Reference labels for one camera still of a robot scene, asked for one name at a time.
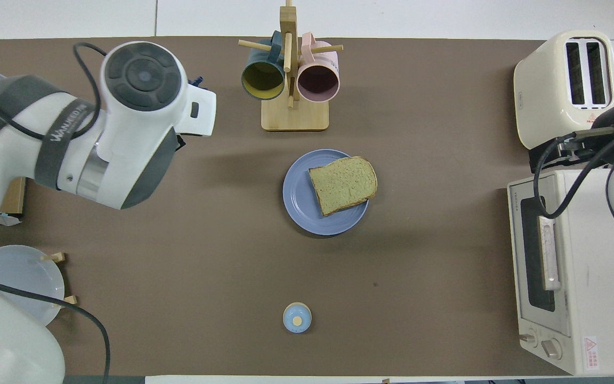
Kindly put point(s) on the blue round plate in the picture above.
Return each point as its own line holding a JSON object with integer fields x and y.
{"x": 296, "y": 202}

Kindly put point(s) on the toasted bread slice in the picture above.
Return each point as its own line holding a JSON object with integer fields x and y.
{"x": 343, "y": 184}

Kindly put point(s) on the pink ribbed mug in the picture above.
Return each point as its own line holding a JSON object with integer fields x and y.
{"x": 317, "y": 80}

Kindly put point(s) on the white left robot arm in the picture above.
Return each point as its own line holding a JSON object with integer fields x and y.
{"x": 131, "y": 133}

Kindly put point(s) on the wooden plate rack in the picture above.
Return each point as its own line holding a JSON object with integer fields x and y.
{"x": 59, "y": 257}

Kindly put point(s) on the dark teal mug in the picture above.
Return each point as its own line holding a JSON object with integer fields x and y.
{"x": 263, "y": 80}

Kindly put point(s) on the cream two-slot toaster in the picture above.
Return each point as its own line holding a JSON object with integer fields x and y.
{"x": 541, "y": 96}

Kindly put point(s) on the white squeeze bottle blue cap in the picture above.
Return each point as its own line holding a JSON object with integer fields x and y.
{"x": 196, "y": 81}

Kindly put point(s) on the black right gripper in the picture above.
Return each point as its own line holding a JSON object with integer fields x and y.
{"x": 597, "y": 143}

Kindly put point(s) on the wooden mug tree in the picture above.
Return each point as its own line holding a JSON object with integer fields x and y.
{"x": 295, "y": 114}

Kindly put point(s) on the brown table mat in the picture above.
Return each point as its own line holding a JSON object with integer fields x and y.
{"x": 205, "y": 266}

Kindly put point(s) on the white toaster oven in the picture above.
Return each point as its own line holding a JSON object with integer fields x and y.
{"x": 579, "y": 298}

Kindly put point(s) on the grey plate in rack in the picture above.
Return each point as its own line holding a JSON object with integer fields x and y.
{"x": 24, "y": 272}

